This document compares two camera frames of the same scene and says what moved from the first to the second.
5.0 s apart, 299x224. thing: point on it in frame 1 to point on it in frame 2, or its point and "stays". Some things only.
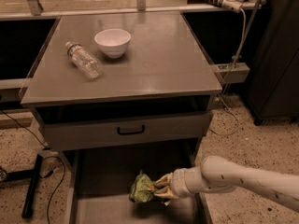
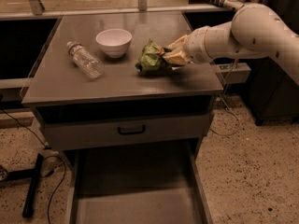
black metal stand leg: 27,208 stays
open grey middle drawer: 99,182 stays
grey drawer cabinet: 121,82 stays
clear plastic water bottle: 84,60 stays
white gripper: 177,182 to 195,48
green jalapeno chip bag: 141,189 to 151,59
